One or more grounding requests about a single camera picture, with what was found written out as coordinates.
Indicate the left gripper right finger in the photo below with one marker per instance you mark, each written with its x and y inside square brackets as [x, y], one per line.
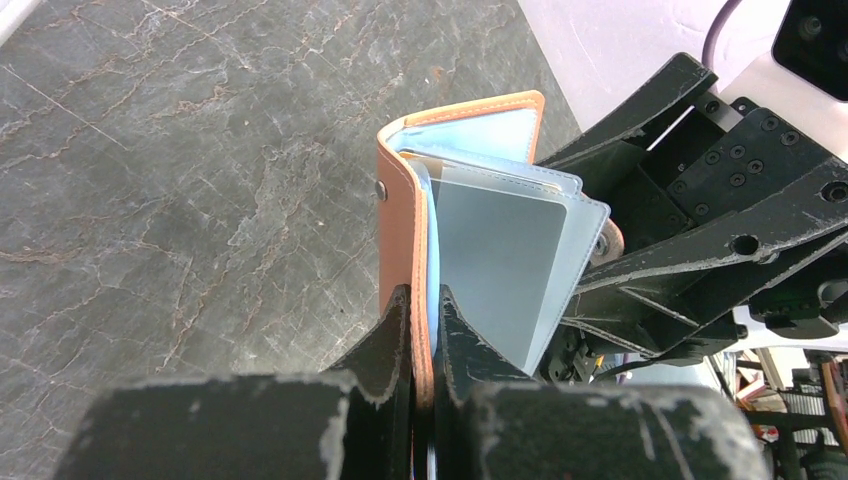
[492, 421]

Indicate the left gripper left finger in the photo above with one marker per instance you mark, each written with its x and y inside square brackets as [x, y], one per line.
[350, 421]

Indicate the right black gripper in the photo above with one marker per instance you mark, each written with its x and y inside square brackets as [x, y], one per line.
[721, 205]

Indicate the tan leather card holder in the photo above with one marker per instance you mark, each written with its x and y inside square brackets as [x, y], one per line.
[488, 143]

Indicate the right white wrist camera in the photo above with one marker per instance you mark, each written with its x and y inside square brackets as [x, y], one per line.
[803, 77]

